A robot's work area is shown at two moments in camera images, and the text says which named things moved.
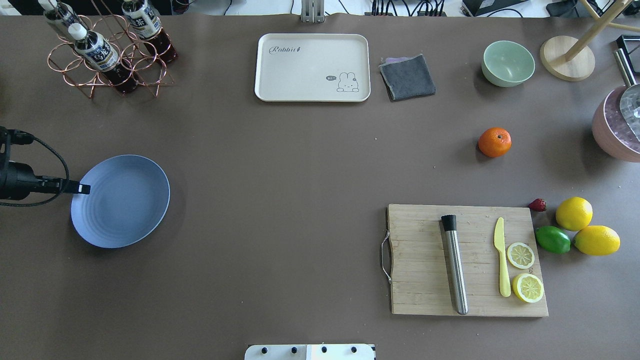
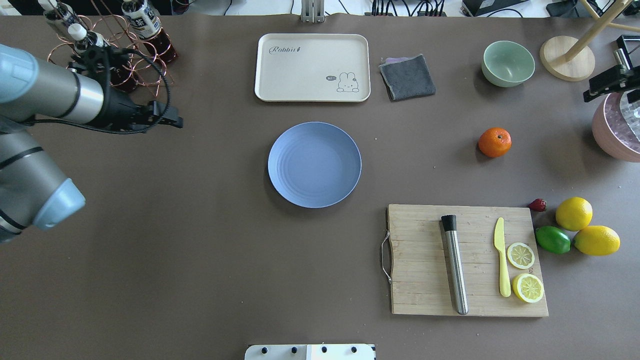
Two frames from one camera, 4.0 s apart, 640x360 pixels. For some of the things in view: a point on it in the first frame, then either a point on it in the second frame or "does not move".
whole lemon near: x=597 y=240 does not move
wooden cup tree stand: x=569 y=59 does not move
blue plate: x=129 y=198 -> x=314 y=164
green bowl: x=507 y=63 does not move
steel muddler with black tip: x=449 y=225 does not move
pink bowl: x=611 y=130 does not move
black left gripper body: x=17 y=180 -> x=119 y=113
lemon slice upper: x=527 y=287 does not move
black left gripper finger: x=56 y=185 -> x=158 y=113
